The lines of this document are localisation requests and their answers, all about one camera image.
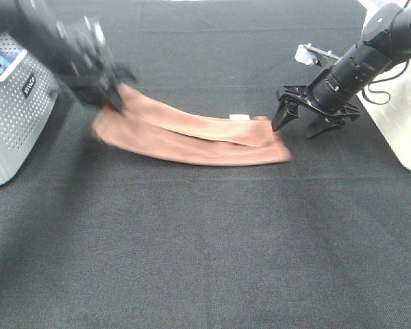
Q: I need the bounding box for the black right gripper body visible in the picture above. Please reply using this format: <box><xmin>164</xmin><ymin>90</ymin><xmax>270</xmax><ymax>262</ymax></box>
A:
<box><xmin>278</xmin><ymin>81</ymin><xmax>360</xmax><ymax>121</ymax></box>

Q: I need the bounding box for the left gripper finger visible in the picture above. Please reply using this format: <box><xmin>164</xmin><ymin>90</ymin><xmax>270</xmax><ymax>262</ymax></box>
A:
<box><xmin>104</xmin><ymin>84</ymin><xmax>123</xmax><ymax>112</ymax></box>

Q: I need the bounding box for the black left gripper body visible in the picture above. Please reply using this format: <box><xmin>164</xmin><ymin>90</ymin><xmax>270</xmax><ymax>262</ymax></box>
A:
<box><xmin>57</xmin><ymin>16</ymin><xmax>137</xmax><ymax>103</ymax></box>

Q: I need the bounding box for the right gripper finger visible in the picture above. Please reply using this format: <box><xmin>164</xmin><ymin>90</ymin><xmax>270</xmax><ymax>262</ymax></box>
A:
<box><xmin>271</xmin><ymin>99</ymin><xmax>299</xmax><ymax>132</ymax></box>
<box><xmin>306</xmin><ymin>119</ymin><xmax>345</xmax><ymax>139</ymax></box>

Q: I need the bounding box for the brown microfiber towel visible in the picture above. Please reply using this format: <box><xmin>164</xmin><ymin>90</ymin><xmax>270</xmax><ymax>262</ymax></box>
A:
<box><xmin>92</xmin><ymin>84</ymin><xmax>291</xmax><ymax>167</ymax></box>

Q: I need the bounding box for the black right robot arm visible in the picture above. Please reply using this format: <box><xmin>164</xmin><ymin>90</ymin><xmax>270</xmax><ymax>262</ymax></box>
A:
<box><xmin>271</xmin><ymin>3</ymin><xmax>411</xmax><ymax>138</ymax></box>

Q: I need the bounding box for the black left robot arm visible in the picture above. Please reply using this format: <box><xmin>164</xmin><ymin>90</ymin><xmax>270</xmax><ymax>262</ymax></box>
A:
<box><xmin>0</xmin><ymin>1</ymin><xmax>136</xmax><ymax>111</ymax></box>

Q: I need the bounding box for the grey perforated laundry basket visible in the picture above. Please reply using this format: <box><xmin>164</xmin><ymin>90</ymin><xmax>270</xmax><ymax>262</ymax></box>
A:
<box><xmin>0</xmin><ymin>33</ymin><xmax>59</xmax><ymax>186</ymax></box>

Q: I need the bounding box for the white plastic basket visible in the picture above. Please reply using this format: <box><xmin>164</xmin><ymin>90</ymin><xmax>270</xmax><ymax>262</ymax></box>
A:
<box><xmin>356</xmin><ymin>0</ymin><xmax>411</xmax><ymax>174</ymax></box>

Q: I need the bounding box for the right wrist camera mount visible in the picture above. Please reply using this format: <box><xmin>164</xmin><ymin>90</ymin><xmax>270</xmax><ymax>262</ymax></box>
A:
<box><xmin>294</xmin><ymin>43</ymin><xmax>340</xmax><ymax>67</ymax></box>

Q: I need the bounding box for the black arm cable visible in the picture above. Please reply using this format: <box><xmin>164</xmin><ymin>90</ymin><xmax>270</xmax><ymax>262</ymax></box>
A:
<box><xmin>364</xmin><ymin>0</ymin><xmax>411</xmax><ymax>106</ymax></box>

